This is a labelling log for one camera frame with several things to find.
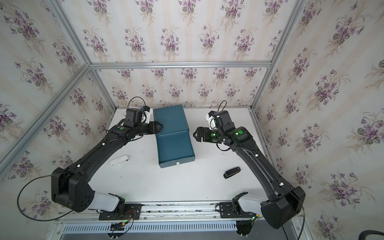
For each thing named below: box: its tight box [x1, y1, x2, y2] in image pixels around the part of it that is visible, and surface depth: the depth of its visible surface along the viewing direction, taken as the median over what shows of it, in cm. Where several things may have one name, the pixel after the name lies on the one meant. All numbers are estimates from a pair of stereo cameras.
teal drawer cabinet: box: [153, 104, 190, 135], surface depth 87 cm
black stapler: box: [223, 166, 241, 179], surface depth 86 cm
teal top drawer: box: [155, 128, 196, 169], surface depth 83 cm
